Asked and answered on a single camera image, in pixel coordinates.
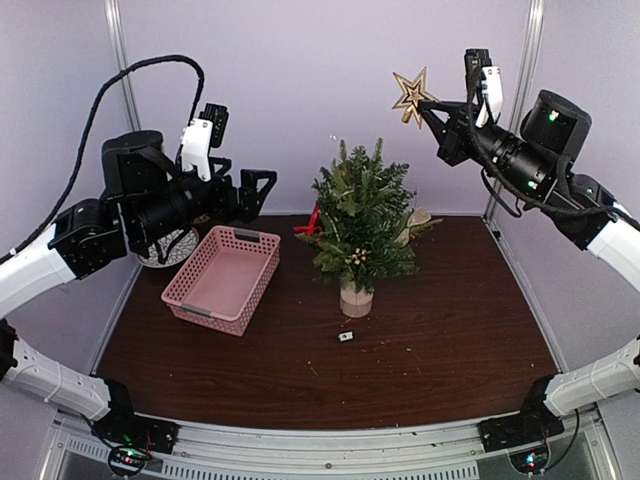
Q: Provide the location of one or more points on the blue white patterned plate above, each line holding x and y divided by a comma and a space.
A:
170, 250

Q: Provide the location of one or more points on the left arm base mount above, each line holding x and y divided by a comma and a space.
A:
132, 440

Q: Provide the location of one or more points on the aluminium front rail frame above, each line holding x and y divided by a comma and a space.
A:
477, 448

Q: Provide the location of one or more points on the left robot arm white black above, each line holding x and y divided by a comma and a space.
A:
146, 197

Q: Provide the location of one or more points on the left aluminium corner post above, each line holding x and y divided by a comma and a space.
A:
118, 42

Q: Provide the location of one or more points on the small green christmas tree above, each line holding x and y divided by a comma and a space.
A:
363, 204

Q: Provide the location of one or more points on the red ribbon bow ornament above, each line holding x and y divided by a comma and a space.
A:
313, 226

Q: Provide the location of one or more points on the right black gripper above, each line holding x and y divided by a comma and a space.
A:
451, 137

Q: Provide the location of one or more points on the gold star ornament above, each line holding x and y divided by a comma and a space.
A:
412, 92

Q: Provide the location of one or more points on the gold glitter berry sprig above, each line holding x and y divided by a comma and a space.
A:
357, 257

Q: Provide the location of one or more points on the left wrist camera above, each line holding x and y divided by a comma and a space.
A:
204, 132

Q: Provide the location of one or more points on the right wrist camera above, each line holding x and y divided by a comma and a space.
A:
484, 78

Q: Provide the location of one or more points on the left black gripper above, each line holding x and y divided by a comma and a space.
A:
227, 210

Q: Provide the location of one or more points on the pink plastic basket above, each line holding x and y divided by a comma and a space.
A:
221, 284

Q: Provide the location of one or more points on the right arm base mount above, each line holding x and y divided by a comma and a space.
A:
520, 435

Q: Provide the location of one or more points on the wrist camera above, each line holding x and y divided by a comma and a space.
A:
204, 132
484, 78

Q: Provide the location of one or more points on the right aluminium corner post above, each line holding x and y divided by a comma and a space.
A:
529, 60

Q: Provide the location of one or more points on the aluminium corner post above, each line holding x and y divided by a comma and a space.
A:
118, 42
529, 60

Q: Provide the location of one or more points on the burlap ribbon bow ornament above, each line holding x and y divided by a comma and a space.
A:
417, 218

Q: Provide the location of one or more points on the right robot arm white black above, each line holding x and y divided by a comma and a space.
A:
536, 167

